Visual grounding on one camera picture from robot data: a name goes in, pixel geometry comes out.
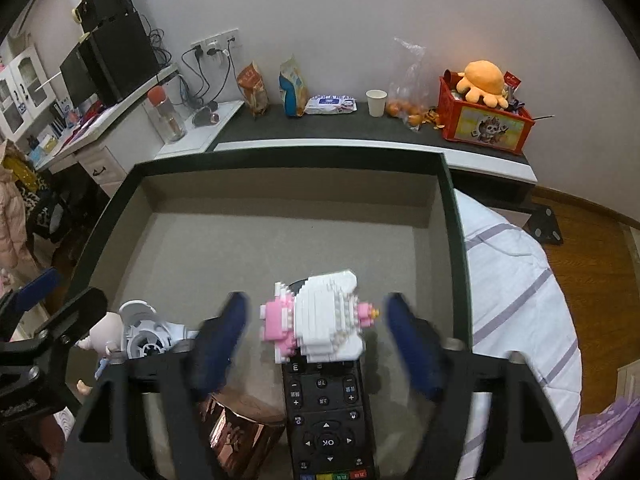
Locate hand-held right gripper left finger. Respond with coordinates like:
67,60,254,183
60,290,251,480

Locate white desk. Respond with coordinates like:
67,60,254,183
30,62,181,198

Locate white paper cup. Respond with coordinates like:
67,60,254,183
366,89,388,117

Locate white wall outlet strip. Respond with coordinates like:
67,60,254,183
190,30,241,56

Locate blue and white snack bag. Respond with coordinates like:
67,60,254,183
278,54,309,117

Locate black bathroom scale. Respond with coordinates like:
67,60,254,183
527,205,565,246

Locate yellow scarf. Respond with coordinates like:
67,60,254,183
2,152,41,196

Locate red printed crate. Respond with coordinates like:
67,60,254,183
438,76,536,156

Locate white bedside cabinet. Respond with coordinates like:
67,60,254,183
155,100,245,161

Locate black computer tower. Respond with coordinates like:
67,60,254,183
80,10,161,107

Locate wet wipes pack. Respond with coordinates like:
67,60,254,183
304,94,357,115

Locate black power cables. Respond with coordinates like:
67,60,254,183
177,42,238,111

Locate pink printed blanket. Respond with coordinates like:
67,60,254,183
570,397,640,480

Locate small dark round gadget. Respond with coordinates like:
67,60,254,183
192,101,221,128

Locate pink padded coat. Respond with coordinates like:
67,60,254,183
0,140,38,271

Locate black remote control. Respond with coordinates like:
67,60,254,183
280,280,376,480

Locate white glass door cabinet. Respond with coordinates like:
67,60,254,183
0,42,56,141

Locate white and pink brick figure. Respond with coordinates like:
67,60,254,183
258,270,379,363

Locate clear plastic bag of oranges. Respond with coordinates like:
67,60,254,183
387,36,441,131

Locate clear bottle with orange cap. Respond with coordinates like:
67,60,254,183
147,86,187,144

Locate black office chair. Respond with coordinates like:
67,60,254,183
30,165,116,271

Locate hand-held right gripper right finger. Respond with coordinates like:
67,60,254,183
382,292,581,480

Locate pink doll figurine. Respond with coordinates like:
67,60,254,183
75,311,126,396

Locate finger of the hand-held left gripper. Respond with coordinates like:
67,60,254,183
0,287,108,366
0,266,63,321

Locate orange octopus plush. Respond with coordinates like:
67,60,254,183
457,61,508,108

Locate pink box with black rim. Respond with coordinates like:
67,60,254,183
55,149,475,480

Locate rose gold metallic cup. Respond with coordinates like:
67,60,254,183
197,392,286,480

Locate black computer monitor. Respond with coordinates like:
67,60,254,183
59,42,98,108

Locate orange snack bag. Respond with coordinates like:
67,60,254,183
236,61,269,118

